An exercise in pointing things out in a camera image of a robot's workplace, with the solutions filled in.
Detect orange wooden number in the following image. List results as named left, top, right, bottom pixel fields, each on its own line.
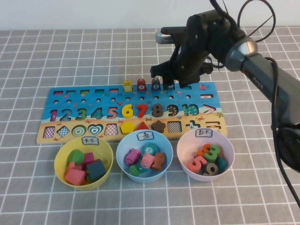
left=196, top=143, right=211, bottom=158

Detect magenta striped wooden fish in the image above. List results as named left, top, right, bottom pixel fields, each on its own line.
left=123, top=148, right=141, bottom=166

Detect paper label on pink bowl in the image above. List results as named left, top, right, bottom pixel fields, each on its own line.
left=195, top=128, right=213, bottom=138

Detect magenta wooden block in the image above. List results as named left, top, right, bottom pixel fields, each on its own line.
left=82, top=152, right=95, bottom=166

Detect green wooden number three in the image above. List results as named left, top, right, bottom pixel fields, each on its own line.
left=203, top=144, right=221, bottom=163

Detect yellow wooden number six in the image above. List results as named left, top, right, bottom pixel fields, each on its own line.
left=121, top=104, right=134, bottom=119

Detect yellow plastic bowl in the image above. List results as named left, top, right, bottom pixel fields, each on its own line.
left=54, top=136, right=114, bottom=191

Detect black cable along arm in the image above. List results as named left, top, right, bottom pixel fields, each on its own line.
left=266, top=57, right=300, bottom=208

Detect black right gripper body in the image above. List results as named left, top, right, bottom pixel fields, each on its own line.
left=172, top=10, right=235, bottom=89

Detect pink wooden number five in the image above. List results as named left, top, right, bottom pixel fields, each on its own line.
left=187, top=156, right=207, bottom=174

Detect paper label on yellow bowl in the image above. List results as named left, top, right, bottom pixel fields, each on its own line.
left=81, top=137, right=99, bottom=146

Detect grey wooden number nine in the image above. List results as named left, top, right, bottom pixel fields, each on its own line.
left=202, top=163, right=219, bottom=176

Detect pink wooden block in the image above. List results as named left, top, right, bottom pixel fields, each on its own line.
left=64, top=169, right=87, bottom=186

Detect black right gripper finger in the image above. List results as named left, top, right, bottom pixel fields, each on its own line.
left=150, top=61, right=173, bottom=79
left=162, top=71, right=177, bottom=89

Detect pink plastic bowl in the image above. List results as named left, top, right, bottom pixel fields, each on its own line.
left=176, top=129, right=235, bottom=182

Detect yellow wooden pentagon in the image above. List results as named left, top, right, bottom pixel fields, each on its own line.
left=120, top=121, right=137, bottom=135

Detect teal wooden number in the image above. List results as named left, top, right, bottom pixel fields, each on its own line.
left=215, top=156, right=229, bottom=173

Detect teal wooden fish two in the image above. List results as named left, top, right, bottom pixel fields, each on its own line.
left=143, top=143, right=160, bottom=156

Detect red wooden triangle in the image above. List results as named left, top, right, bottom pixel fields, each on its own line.
left=135, top=121, right=152, bottom=132

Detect blue plastic bowl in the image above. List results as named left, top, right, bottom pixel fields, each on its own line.
left=116, top=131, right=174, bottom=182

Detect green wooden fish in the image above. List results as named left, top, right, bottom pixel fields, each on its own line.
left=128, top=165, right=148, bottom=178

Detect black looped cable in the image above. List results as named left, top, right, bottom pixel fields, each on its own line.
left=209, top=0, right=274, bottom=43

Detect blue wooden number puzzle board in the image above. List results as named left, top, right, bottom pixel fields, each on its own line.
left=36, top=82, right=228, bottom=144

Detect grey checked tablecloth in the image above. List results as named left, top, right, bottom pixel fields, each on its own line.
left=0, top=25, right=300, bottom=225

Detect brown wooden number eight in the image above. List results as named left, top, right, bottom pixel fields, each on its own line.
left=151, top=104, right=164, bottom=118

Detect red fish peg seven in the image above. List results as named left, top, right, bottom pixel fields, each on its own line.
left=136, top=78, right=147, bottom=92

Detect red wooden number seven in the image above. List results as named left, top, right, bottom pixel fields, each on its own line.
left=136, top=104, right=149, bottom=119

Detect brown wooden star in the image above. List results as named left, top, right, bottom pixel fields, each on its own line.
left=150, top=120, right=166, bottom=132

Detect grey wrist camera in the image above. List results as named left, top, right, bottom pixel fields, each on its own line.
left=155, top=27, right=188, bottom=45

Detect pink wooden fish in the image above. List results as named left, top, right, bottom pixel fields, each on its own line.
left=140, top=153, right=155, bottom=169

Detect dark teal wooden square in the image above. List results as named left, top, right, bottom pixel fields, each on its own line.
left=86, top=159, right=106, bottom=182

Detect green wooden circle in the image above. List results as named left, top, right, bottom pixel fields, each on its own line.
left=67, top=150, right=84, bottom=164

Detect paper label on blue bowl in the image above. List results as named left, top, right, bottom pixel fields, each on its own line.
left=136, top=130, right=155, bottom=141

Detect orange wooden fish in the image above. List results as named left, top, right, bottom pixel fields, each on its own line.
left=150, top=152, right=166, bottom=171

